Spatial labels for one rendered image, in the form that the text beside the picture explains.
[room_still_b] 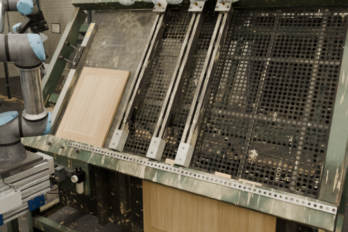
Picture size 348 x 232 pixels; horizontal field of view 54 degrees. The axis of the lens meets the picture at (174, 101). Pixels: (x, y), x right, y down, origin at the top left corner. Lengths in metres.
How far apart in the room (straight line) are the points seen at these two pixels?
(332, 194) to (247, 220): 0.58
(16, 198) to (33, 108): 0.41
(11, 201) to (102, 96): 1.04
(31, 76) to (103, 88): 0.94
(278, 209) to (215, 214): 0.55
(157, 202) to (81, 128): 0.73
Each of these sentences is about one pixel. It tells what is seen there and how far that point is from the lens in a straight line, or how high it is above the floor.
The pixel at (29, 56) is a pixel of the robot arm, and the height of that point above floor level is 1.56.
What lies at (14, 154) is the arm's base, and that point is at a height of 1.08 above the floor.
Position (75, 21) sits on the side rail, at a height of 1.69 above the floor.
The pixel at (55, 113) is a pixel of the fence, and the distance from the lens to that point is 2.67.
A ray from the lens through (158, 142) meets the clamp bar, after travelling 2.02.
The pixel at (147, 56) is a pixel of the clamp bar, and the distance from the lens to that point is 2.34.
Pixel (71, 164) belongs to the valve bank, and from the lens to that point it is 2.43.
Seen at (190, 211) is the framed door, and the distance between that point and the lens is 2.28.
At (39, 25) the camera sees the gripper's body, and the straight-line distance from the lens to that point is 2.09.
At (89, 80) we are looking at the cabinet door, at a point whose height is 1.26.
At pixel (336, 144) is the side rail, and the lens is 1.80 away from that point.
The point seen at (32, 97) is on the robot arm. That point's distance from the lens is 1.70.
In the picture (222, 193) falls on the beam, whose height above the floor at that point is 0.84.
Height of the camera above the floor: 1.71
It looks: 14 degrees down
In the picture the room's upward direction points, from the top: straight up
